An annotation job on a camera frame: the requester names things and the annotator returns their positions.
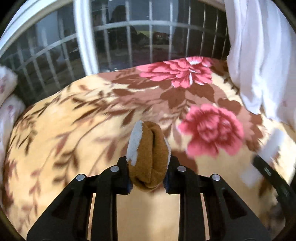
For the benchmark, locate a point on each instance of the white window grille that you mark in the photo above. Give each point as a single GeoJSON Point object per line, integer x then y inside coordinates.
{"type": "Point", "coordinates": [50, 44]}

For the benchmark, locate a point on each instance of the pink floral folded quilt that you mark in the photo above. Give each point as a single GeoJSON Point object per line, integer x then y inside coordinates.
{"type": "Point", "coordinates": [11, 108]}

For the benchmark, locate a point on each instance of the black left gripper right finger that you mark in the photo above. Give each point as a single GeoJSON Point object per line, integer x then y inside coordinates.
{"type": "Point", "coordinates": [228, 216]}

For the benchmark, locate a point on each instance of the white curtain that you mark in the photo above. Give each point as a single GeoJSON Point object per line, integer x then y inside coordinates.
{"type": "Point", "coordinates": [261, 61]}

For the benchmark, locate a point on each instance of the brown white sock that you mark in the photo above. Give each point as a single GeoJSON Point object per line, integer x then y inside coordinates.
{"type": "Point", "coordinates": [148, 155]}

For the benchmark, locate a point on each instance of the floral beige fleece blanket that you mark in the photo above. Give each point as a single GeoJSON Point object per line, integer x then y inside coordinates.
{"type": "Point", "coordinates": [85, 128]}

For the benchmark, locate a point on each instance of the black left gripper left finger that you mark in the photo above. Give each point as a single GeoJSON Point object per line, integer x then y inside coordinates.
{"type": "Point", "coordinates": [85, 207]}

